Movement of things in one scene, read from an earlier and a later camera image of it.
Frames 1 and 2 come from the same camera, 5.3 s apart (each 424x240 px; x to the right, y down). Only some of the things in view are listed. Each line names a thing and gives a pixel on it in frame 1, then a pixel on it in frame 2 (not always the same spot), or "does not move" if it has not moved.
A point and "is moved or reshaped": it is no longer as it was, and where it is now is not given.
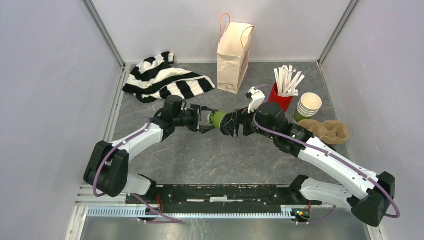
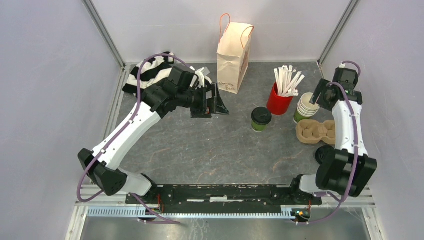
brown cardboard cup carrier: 331,132 does not move
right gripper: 241,116 → 322,87
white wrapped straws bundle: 287,81 does not move
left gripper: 197,109 → 211,106
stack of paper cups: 308,106 does not move
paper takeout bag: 233,53 does not move
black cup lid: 226,124 is moved or reshaped
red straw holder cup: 283,101 does not move
